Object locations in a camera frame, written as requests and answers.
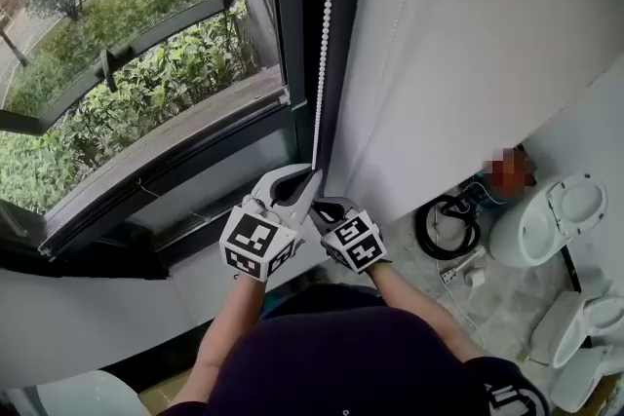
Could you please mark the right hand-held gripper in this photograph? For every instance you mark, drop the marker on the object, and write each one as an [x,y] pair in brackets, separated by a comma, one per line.
[356,243]

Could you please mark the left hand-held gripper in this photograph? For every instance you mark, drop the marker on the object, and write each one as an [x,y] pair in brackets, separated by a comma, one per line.
[253,238]

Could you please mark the person's left forearm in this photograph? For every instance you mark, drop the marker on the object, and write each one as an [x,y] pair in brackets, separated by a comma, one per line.
[229,326]

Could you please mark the person's right forearm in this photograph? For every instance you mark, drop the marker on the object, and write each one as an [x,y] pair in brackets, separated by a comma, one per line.
[409,302]

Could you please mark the person's shoe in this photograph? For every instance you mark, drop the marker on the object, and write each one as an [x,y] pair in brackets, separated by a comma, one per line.
[317,276]

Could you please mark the white power strip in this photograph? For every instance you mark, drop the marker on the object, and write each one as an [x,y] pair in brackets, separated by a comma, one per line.
[450,274]

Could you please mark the white plastic tube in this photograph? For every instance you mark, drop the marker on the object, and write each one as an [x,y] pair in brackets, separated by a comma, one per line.
[470,259]

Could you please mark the person's dark shirt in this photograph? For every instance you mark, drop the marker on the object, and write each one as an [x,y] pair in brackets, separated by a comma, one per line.
[341,365]

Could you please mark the white round toilet bowl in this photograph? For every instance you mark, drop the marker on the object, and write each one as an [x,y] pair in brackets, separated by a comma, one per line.
[507,238]

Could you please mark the red and blue vacuum machine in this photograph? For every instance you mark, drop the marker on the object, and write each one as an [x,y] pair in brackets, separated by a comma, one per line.
[507,175]

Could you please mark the closed brown cardboard box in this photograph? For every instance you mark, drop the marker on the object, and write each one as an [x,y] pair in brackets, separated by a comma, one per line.
[166,397]

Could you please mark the black threshold strip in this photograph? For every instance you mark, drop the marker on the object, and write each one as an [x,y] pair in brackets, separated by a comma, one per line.
[570,270]

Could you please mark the white toilet with tank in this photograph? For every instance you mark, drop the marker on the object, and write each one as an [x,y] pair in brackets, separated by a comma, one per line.
[560,331]

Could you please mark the white ceramic basin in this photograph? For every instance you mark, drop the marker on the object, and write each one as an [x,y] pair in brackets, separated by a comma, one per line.
[88,397]

